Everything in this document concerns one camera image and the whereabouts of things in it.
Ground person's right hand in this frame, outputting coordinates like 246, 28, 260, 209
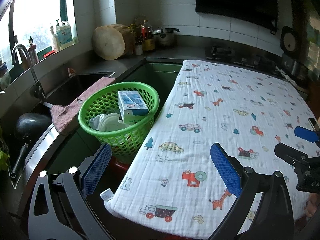
305, 195, 319, 218

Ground dark sauce bottle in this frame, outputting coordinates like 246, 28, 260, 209
135, 24, 143, 46

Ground pink towel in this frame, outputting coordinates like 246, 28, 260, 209
50, 76, 116, 135

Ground metal cooking pot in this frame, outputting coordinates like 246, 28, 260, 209
152, 27, 180, 48

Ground white printed blanket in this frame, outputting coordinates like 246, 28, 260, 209
100, 59, 318, 237

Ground white detergent jug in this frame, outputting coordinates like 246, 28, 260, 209
55, 20, 73, 50

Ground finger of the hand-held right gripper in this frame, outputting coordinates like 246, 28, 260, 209
294, 126, 320, 145
274, 142, 313, 167

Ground round wooden chopping block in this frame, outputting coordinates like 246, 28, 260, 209
92, 24, 134, 60

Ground black wok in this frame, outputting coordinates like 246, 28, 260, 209
10, 113, 53, 178

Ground blue and white milk carton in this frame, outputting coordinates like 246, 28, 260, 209
118, 91, 148, 125

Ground metal kitchen faucet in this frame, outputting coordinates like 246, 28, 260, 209
11, 44, 47, 99

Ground white dish soap bottle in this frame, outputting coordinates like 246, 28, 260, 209
50, 24, 60, 53

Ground steel kitchen sink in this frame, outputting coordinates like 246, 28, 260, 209
37, 72, 115, 105

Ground amber oil bottle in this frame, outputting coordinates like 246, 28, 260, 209
141, 20, 155, 52

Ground green plastic basket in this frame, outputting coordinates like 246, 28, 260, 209
78, 81, 160, 158

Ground black gas stove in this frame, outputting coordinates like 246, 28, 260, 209
204, 45, 278, 70

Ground white cloth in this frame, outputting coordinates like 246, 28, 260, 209
275, 66, 298, 88

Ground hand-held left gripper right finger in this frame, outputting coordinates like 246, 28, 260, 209
210, 142, 294, 240

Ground white paper cup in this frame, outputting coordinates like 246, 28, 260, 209
99, 113, 130, 140

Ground red plastic stool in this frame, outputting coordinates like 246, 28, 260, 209
110, 156, 133, 170

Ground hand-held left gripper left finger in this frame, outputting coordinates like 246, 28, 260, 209
28, 144, 112, 240

